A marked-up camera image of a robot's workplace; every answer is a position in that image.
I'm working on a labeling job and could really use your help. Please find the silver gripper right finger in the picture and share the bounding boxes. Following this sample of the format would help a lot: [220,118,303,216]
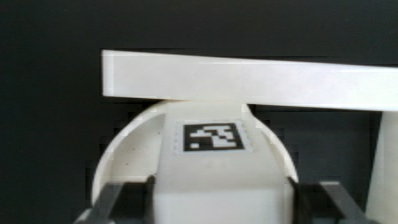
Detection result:
[289,180,362,224]

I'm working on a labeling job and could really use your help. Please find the white U-shaped fence frame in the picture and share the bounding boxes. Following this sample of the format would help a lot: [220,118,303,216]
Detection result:
[103,51,398,224]

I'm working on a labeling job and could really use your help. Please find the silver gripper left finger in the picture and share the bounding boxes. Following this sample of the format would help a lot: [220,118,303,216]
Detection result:
[87,176,156,224]

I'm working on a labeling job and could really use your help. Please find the white round stool seat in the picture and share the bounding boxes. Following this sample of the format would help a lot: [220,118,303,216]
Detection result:
[72,101,298,224]

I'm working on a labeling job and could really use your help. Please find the white stool leg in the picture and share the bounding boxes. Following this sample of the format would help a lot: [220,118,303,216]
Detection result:
[152,102,293,224]

